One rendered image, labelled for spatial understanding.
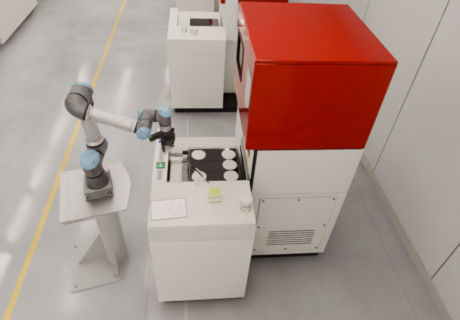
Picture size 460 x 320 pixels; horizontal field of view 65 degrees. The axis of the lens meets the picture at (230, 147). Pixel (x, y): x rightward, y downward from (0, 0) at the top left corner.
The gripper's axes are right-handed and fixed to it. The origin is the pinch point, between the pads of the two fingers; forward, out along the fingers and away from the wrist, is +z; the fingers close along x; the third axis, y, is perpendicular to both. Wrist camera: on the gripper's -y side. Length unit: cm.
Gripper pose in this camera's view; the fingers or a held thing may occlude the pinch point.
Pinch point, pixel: (164, 153)
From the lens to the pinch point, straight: 241.4
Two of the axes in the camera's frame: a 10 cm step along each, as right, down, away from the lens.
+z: -0.5, 7.5, 6.6
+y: 10.0, 0.4, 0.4
